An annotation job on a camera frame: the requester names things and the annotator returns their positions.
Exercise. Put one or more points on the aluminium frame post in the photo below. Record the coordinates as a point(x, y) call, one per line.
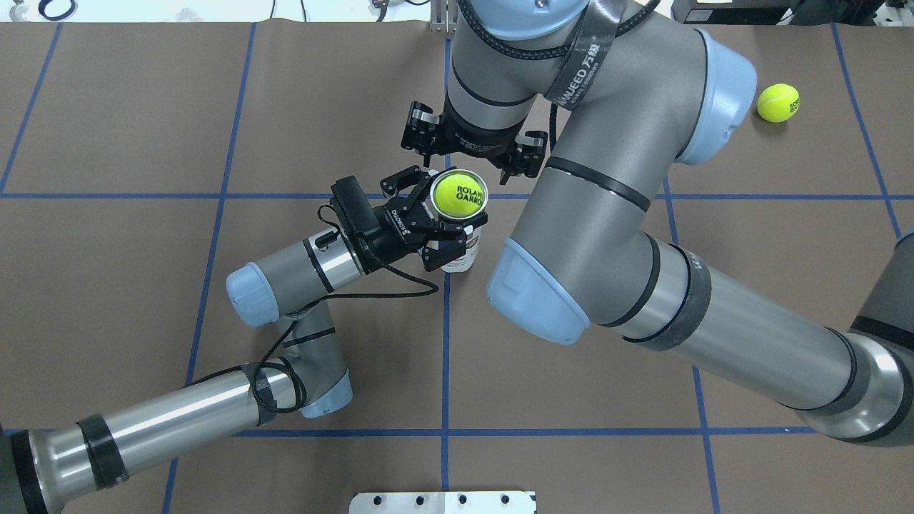
point(443, 16)

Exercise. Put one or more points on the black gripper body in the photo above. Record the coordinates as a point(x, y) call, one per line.
point(386, 233)
point(474, 140)

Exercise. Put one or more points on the yellow Roland Garros tennis ball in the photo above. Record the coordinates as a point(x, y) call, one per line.
point(459, 195)

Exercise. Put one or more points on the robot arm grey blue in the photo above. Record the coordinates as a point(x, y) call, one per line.
point(433, 214)
point(597, 100)

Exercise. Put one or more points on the yellow tennis ball far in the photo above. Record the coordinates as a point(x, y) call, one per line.
point(778, 103)

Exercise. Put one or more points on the white blue tennis ball can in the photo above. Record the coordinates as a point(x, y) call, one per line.
point(465, 222)

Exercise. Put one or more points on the white camera mast base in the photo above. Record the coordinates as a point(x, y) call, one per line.
point(480, 501)

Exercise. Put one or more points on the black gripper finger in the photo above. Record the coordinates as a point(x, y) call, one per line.
point(451, 252)
point(525, 158)
point(420, 130)
point(408, 187)

